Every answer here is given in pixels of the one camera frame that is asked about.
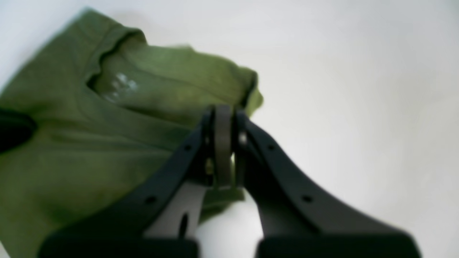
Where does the olive green T-shirt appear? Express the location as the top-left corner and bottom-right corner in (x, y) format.
(1, 9), (263, 258)

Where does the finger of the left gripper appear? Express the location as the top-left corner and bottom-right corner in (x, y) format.
(0, 108), (38, 153)

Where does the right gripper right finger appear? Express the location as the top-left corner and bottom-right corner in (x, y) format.
(214, 105), (421, 258)

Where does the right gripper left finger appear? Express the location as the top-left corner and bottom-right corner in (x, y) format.
(38, 107), (216, 258)

